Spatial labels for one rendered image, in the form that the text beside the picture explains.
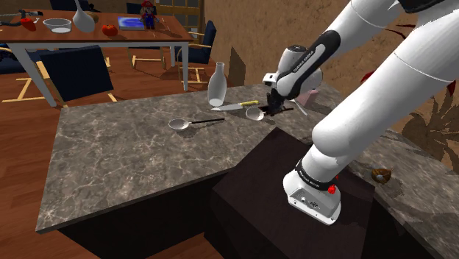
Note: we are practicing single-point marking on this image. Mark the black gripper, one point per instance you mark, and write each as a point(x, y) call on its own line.
point(275, 102)

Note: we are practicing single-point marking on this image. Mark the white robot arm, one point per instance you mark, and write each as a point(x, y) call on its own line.
point(373, 107)

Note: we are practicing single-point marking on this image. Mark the pink box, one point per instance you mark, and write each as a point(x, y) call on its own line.
point(309, 97)

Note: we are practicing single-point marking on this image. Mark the white glass bottle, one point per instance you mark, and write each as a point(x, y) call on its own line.
point(217, 86)

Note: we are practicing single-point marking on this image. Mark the dark blue chair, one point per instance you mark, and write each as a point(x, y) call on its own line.
point(143, 10)
point(77, 73)
point(200, 50)

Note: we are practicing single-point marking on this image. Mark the dark robot stand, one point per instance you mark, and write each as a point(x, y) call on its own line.
point(265, 201)

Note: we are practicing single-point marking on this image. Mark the brown round object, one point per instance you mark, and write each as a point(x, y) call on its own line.
point(381, 175)

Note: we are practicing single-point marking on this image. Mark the kitchen counter cabinet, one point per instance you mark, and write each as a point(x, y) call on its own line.
point(150, 222)

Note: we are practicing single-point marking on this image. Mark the wooden dining table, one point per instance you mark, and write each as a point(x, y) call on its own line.
point(89, 32)

